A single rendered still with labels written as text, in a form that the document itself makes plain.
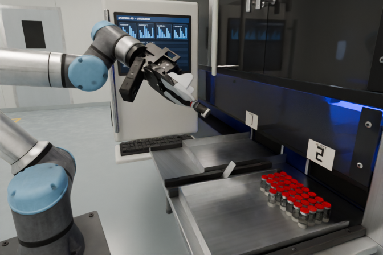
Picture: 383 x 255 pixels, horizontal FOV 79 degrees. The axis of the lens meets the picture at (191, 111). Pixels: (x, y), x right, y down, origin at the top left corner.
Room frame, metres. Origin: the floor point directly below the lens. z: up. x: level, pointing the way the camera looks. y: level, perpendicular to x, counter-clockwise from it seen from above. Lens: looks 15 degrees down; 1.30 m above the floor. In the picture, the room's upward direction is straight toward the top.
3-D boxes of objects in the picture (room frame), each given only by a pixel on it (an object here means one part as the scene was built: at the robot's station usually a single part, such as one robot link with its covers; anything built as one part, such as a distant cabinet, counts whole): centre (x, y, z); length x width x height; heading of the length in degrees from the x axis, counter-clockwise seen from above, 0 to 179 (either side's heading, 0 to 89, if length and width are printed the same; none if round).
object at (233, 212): (0.52, -0.16, 0.90); 0.34 x 0.26 x 0.04; 108
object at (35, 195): (0.48, 0.36, 0.96); 0.13 x 0.12 x 0.14; 21
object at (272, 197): (0.55, -0.22, 0.90); 0.02 x 0.02 x 0.05
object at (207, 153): (0.88, -0.16, 0.90); 0.34 x 0.26 x 0.04; 109
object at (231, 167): (0.67, -0.07, 0.91); 0.14 x 0.03 x 0.06; 109
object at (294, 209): (0.55, -0.25, 0.90); 0.18 x 0.02 x 0.05; 18
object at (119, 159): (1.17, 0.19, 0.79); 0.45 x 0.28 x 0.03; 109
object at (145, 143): (1.14, 0.17, 0.82); 0.40 x 0.14 x 0.02; 109
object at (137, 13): (1.35, 0.22, 1.19); 0.50 x 0.19 x 0.78; 109
